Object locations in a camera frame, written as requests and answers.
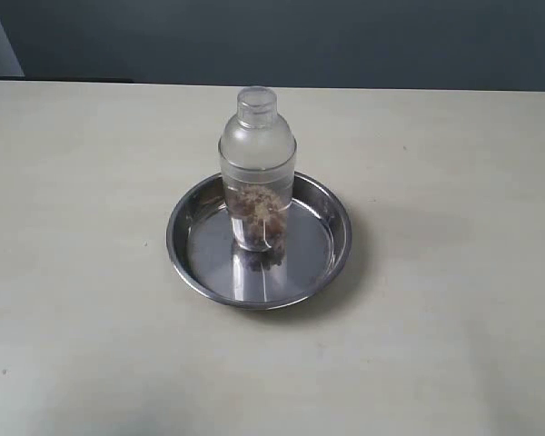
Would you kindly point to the clear plastic shaker bottle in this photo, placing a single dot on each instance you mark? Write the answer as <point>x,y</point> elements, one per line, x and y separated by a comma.
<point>257,152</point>

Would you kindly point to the round stainless steel tray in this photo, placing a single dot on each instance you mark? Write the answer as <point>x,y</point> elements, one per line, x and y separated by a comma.
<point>201,247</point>

